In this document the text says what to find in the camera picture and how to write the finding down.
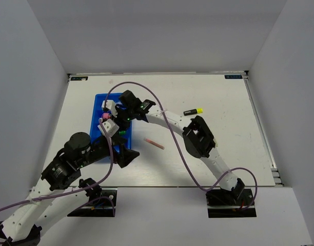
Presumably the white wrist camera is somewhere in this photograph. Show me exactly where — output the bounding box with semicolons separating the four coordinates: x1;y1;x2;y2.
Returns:
97;118;119;137
102;100;117;117

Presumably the corner label sticker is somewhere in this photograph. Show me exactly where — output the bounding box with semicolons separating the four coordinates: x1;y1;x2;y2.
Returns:
70;76;88;81
224;74;243;79

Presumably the yellow cap black highlighter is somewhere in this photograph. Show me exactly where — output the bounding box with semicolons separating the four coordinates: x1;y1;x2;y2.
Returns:
183;108;203;116

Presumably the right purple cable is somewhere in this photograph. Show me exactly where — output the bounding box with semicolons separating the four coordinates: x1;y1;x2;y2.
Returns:
104;81;258;211

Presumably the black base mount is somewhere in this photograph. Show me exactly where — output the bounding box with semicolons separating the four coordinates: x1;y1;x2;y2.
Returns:
206;189;257;218
67;188;118;218

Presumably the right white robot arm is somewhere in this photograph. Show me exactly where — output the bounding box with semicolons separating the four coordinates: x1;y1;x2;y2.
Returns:
116;90;245;205

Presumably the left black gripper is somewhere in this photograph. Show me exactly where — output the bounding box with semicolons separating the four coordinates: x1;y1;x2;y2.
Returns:
78;133;140;168

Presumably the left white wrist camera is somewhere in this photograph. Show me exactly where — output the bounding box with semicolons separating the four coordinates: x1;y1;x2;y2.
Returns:
97;118;119;137

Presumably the blue compartment tray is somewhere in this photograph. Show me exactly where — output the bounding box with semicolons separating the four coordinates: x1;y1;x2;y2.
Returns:
90;93;132;149

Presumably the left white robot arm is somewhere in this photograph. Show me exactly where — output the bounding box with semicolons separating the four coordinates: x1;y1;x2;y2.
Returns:
0;132;140;245

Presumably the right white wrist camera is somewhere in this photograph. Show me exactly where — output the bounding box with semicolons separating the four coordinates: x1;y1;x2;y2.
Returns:
102;100;117;117

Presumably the pink thin pen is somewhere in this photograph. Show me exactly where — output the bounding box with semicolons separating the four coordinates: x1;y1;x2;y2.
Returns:
144;138;165;150

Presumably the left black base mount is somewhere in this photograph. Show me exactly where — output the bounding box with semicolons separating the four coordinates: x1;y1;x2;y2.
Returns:
67;188;118;218

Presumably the right corner label sticker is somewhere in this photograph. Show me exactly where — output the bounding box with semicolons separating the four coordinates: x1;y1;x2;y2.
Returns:
224;74;243;79

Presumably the pink clear tube container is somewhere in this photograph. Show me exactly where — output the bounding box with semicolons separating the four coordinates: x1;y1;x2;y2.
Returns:
102;113;111;120

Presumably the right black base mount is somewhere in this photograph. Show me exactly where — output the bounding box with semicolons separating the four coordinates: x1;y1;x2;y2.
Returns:
206;189;257;218

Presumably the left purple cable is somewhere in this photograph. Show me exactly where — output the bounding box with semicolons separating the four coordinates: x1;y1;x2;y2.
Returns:
0;119;116;218

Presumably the left corner label sticker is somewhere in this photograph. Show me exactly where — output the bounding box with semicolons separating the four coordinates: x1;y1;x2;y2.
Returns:
70;76;88;81

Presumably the purple cable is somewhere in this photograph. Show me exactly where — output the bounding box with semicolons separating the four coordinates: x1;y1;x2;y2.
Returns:
104;81;258;211
0;119;116;218

